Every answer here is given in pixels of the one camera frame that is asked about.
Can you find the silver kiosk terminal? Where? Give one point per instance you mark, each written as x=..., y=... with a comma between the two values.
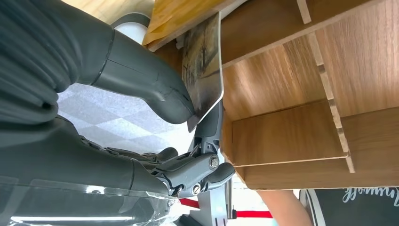
x=212, y=209

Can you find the wooden desk organiser tray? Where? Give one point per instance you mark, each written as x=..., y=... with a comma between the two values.
x=280, y=78

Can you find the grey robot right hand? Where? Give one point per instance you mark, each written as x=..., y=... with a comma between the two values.
x=78, y=174

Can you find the person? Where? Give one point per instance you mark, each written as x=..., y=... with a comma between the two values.
x=352, y=209

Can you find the red barrier tape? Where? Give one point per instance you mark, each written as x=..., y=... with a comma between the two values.
x=255, y=214

